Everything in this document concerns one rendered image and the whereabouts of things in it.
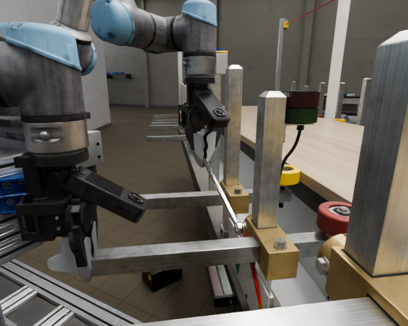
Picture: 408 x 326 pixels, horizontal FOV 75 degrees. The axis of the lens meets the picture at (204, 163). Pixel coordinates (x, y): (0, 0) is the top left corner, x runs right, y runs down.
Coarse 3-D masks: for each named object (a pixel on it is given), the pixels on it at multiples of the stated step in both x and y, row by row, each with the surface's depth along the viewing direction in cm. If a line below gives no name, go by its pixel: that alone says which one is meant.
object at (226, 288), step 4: (220, 268) 62; (224, 268) 62; (220, 272) 61; (224, 272) 61; (220, 276) 60; (224, 276) 60; (220, 280) 59; (224, 280) 59; (228, 280) 59; (224, 284) 57; (228, 284) 57; (224, 288) 56; (228, 288) 56; (224, 292) 55; (228, 292) 55
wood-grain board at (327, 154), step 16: (256, 112) 231; (224, 128) 158; (288, 128) 141; (304, 128) 141; (320, 128) 141; (336, 128) 141; (352, 128) 141; (288, 144) 101; (304, 144) 101; (320, 144) 101; (336, 144) 101; (352, 144) 101; (288, 160) 79; (304, 160) 79; (320, 160) 79; (336, 160) 79; (352, 160) 79; (304, 176) 67; (320, 176) 65; (336, 176) 65; (352, 176) 65; (320, 192) 61; (336, 192) 55; (352, 192) 55
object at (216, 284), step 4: (212, 268) 62; (212, 272) 61; (216, 272) 61; (212, 276) 60; (216, 276) 60; (212, 280) 59; (216, 280) 59; (212, 284) 57; (216, 284) 57; (220, 284) 58; (216, 288) 56; (220, 288) 56; (216, 292) 55; (220, 292) 55
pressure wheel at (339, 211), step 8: (320, 208) 47; (328, 208) 47; (336, 208) 47; (344, 208) 45; (320, 216) 46; (328, 216) 44; (336, 216) 44; (344, 216) 44; (320, 224) 46; (328, 224) 44; (336, 224) 43; (344, 224) 42; (328, 232) 44; (336, 232) 43; (344, 232) 43
